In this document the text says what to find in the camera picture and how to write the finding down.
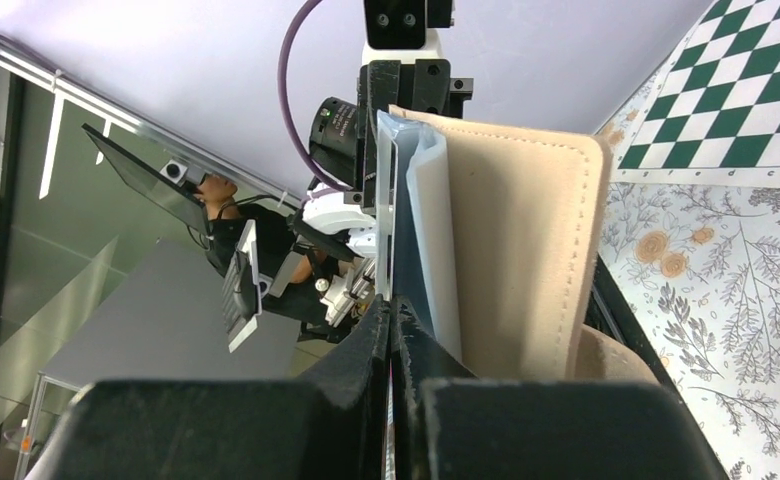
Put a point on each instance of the beige leather card holder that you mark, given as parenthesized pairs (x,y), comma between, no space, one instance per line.
(526,215)

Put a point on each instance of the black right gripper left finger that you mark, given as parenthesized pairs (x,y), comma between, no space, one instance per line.
(326,423)

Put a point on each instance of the green and white chessboard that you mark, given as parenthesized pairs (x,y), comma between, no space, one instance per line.
(713,114)

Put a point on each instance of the person in black shirt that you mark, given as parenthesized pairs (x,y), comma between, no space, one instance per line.
(265,269)

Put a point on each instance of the dark monitor screen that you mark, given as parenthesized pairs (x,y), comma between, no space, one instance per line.
(150,183)

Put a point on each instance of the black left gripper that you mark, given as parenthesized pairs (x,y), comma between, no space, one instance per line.
(424,86)

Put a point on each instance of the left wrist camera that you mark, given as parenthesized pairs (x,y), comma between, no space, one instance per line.
(405,24)

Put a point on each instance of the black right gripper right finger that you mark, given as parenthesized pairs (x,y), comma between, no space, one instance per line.
(450,424)

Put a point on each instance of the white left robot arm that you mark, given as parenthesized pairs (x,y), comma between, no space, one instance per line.
(342,141)

